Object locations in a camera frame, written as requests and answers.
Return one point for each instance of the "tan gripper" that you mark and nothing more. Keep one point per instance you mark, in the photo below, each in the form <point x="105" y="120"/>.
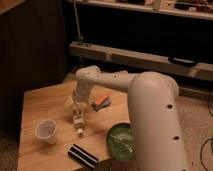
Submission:
<point x="70" y="104"/>

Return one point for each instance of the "small white bottle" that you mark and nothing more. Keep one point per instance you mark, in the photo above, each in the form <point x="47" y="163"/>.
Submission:
<point x="78" y="119"/>

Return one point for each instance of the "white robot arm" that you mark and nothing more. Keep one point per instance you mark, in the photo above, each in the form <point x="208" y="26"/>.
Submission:
<point x="151" y="101"/>

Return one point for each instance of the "green ceramic bowl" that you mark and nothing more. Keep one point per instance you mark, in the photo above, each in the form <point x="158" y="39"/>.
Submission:
<point x="120" y="142"/>

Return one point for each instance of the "orange and grey stapler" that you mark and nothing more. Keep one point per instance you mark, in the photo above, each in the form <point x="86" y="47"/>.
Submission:
<point x="101" y="102"/>

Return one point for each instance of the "white plastic cup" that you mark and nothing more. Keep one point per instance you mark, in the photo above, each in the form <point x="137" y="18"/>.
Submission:
<point x="46" y="131"/>

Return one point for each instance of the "black white striped block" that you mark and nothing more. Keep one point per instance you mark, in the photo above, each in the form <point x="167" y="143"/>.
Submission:
<point x="82" y="156"/>

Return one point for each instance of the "metal pole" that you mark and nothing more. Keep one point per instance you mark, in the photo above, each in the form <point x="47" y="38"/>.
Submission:
<point x="79" y="35"/>

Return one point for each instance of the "long wooden beam shelf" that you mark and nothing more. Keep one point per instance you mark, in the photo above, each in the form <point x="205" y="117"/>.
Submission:
<point x="147" y="61"/>

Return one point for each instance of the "upper wooden shelf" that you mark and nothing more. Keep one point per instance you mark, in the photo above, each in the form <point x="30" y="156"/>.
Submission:
<point x="154" y="7"/>

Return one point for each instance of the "black handle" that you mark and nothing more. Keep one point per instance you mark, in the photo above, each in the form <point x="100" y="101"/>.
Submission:
<point x="186" y="63"/>

